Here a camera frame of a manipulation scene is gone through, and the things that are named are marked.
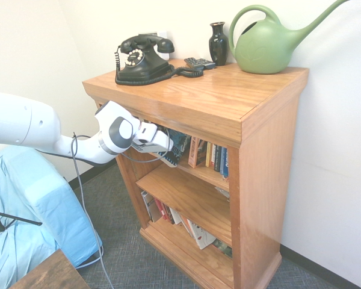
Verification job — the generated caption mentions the blue travel guide book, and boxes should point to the blue travel guide book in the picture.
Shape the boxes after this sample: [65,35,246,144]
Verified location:
[219,146,230,182]

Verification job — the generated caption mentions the white book with red mark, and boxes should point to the white book with red mark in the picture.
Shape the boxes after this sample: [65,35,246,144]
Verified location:
[186,219,217,250]

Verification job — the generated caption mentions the white square alarm clock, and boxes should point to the white square alarm clock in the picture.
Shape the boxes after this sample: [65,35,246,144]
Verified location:
[137,29,170,60]

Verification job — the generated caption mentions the plain white book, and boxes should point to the plain white book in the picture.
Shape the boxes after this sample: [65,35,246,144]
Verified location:
[169,207,182,226]

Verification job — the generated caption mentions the green plastic watering can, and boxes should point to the green plastic watering can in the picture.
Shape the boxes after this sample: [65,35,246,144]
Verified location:
[228,0,351,75]

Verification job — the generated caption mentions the black ceramic vase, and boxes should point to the black ceramic vase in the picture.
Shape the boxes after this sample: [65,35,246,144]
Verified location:
[209,21,229,66]

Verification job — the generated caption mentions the blue cloth covered chair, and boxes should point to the blue cloth covered chair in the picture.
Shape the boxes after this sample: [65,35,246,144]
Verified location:
[0,147,103,289]

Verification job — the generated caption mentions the thin white book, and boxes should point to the thin white book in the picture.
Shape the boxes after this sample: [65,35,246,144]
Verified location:
[179,214,197,241]

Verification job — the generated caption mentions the orange business book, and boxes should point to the orange business book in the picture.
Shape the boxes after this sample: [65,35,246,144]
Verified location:
[187,136,208,169]

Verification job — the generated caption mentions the black phone handset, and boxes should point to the black phone handset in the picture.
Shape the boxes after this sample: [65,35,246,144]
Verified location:
[119,34,175,54]

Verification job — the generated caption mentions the dark blue paperback book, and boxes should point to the dark blue paperback book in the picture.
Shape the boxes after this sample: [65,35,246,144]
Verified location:
[215,145,224,173]

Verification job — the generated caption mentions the dark teal illustrated book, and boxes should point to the dark teal illustrated book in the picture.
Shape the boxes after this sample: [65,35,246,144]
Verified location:
[159,128,193,168]

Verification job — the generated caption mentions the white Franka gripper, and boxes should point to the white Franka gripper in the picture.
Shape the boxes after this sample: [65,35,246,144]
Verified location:
[131,122,174,154]

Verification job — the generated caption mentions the yellow white paperback book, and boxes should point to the yellow white paperback book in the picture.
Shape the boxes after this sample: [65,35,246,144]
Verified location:
[205,141,214,168]

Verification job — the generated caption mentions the black rotary telephone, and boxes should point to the black rotary telephone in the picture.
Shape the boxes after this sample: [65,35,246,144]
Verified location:
[114,45,205,87]

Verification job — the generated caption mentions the loose paper cards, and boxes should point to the loose paper cards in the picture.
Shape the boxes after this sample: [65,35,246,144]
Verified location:
[214,185,230,202]

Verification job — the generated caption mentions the tan book with dark spine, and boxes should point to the tan book with dark spine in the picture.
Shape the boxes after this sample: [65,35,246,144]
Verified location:
[140,190,162,223]

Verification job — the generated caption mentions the black camera tripod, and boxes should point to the black camera tripod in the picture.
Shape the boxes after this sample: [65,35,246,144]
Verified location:
[0,208,43,233]

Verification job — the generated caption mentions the dark fantasy hardcover book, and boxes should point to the dark fantasy hardcover book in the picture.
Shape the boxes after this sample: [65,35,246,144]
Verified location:
[211,238,233,260]

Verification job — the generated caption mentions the black thin book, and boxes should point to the black thin book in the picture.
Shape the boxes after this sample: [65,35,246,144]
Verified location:
[165,204,176,225]

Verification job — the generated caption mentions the black rotary phone body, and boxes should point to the black rotary phone body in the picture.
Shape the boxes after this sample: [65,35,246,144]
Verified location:
[117,46,177,81]

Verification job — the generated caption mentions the wooden bookshelf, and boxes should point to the wooden bookshelf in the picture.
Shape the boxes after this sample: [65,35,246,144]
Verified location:
[82,58,310,289]

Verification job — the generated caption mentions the grey camera cable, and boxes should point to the grey camera cable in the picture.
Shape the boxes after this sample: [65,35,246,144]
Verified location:
[69,131,175,289]

